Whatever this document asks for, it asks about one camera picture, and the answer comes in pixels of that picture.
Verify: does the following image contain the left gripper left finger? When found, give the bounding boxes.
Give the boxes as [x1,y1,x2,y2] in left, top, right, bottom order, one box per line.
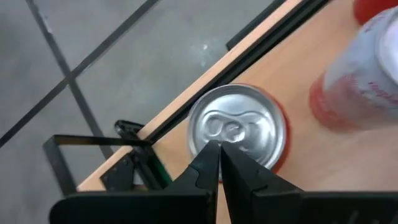
[49,140,221,224]

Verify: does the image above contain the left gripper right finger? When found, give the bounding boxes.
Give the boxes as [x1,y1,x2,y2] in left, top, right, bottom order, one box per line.
[220,142,398,224]

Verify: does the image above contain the red Fanta strawberry can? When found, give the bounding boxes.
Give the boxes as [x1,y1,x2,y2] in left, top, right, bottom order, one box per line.
[186,83,292,175]

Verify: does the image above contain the white red Spindrift can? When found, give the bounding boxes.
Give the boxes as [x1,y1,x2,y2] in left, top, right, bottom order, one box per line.
[308,6,398,131]

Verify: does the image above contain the red Coca-Cola can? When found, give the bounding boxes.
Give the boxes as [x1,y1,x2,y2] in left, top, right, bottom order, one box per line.
[353,0,398,26]

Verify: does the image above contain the wooden shelf board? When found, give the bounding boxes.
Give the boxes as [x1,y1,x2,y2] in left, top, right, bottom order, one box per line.
[76,0,398,224]

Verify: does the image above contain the green table mat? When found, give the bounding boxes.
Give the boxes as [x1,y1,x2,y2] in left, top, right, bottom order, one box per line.
[152,157,174,189]

